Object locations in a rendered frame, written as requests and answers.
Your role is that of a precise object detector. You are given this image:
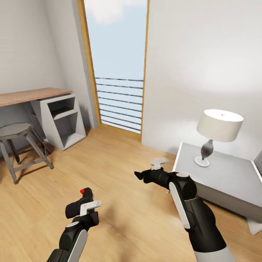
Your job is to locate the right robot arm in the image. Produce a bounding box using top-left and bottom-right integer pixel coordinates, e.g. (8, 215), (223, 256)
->
(134, 157), (236, 262)

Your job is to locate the digital camera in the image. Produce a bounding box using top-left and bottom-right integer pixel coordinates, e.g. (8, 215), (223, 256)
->
(65, 187), (95, 219)

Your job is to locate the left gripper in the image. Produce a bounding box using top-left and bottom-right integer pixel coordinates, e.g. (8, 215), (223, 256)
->
(73, 211), (99, 229)

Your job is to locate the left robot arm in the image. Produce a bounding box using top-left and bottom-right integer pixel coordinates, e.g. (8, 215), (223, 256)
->
(47, 201), (101, 262)

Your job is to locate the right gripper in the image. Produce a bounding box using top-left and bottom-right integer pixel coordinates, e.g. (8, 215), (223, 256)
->
(134, 167), (164, 186)

